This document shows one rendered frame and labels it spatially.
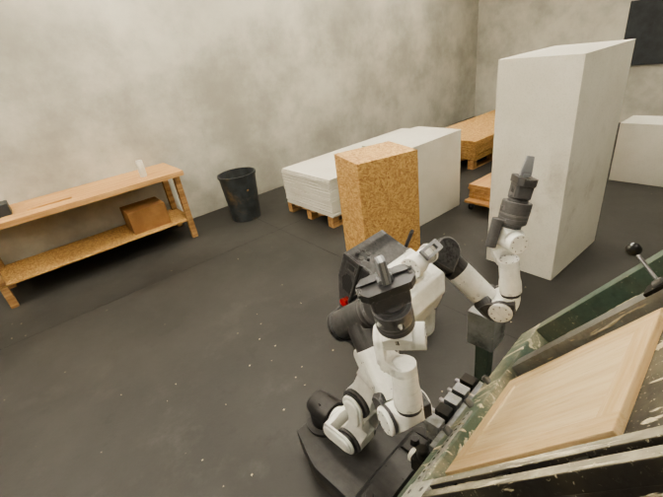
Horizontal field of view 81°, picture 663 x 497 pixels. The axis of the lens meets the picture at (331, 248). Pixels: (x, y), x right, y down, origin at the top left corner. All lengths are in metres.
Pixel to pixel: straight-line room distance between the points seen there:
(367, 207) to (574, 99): 1.59
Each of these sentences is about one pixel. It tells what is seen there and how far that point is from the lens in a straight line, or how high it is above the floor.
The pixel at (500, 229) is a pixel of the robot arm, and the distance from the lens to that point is 1.33.
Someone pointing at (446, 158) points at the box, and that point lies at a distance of 4.82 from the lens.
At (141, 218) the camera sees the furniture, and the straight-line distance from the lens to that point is 5.32.
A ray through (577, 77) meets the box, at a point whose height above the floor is 1.61.
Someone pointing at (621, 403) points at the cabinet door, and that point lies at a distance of 0.96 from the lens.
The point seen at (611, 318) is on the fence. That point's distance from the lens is 1.35.
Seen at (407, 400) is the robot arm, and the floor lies 1.24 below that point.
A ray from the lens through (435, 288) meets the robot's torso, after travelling 1.27.
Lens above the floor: 2.01
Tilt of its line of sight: 27 degrees down
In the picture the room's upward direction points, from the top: 8 degrees counter-clockwise
